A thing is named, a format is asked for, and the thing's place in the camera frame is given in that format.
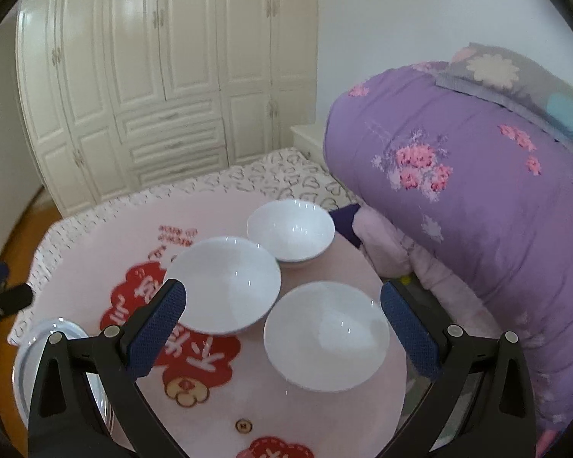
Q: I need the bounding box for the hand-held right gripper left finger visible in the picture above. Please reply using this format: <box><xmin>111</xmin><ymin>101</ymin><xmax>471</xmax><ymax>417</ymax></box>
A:
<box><xmin>29</xmin><ymin>279</ymin><xmax>188</xmax><ymax>458</ymax></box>

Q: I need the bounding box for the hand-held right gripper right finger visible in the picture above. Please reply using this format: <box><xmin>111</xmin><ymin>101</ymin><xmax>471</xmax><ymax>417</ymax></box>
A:
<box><xmin>380</xmin><ymin>279</ymin><xmax>540</xmax><ymax>458</ymax></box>

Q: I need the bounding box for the grey-rimmed white plate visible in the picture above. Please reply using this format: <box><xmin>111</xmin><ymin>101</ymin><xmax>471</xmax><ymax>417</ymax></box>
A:
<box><xmin>12</xmin><ymin>317</ymin><xmax>118</xmax><ymax>440</ymax></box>

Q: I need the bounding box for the white bowl grey band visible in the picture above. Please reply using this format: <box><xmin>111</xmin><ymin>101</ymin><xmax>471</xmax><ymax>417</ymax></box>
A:
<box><xmin>246</xmin><ymin>200</ymin><xmax>336</xmax><ymax>264</ymax></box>
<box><xmin>163</xmin><ymin>236</ymin><xmax>282</xmax><ymax>336</ymax></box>

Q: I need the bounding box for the plain white bowl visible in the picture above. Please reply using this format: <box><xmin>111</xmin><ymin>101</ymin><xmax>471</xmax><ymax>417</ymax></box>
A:
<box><xmin>264</xmin><ymin>281</ymin><xmax>391</xmax><ymax>393</ymax></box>

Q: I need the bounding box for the light pink blanket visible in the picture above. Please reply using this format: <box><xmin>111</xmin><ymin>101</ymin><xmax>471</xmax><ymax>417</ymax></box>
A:
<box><xmin>353</xmin><ymin>205</ymin><xmax>550</xmax><ymax>458</ymax></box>

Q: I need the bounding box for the round pink-clothed table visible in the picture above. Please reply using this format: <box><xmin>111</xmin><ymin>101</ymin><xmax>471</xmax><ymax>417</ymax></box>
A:
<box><xmin>31</xmin><ymin>186</ymin><xmax>411</xmax><ymax>458</ymax></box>

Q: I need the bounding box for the dark purple cloth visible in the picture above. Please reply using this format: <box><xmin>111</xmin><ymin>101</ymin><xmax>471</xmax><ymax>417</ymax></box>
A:
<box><xmin>329</xmin><ymin>204</ymin><xmax>364</xmax><ymax>249</ymax></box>

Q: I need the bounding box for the purple floral quilt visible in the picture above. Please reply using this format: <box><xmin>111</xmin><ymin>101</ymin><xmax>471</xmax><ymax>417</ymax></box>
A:
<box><xmin>322</xmin><ymin>61</ymin><xmax>573</xmax><ymax>430</ymax></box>

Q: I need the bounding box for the white heart-print bed sheet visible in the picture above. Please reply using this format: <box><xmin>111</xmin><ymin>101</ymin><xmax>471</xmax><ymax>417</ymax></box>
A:
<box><xmin>7</xmin><ymin>148</ymin><xmax>364</xmax><ymax>347</ymax></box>

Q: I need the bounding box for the cream nightstand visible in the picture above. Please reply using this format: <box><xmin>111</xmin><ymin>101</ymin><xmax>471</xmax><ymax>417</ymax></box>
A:
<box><xmin>290</xmin><ymin>121</ymin><xmax>330</xmax><ymax>163</ymax></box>

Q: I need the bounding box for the cream panelled wardrobe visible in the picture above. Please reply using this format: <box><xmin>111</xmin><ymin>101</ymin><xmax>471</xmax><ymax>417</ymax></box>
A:
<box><xmin>15</xmin><ymin>0</ymin><xmax>323</xmax><ymax>218</ymax></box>

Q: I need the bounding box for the grey floral pillow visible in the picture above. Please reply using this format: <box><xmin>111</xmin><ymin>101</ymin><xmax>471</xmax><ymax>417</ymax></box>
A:
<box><xmin>427</xmin><ymin>43</ymin><xmax>573</xmax><ymax>153</ymax></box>

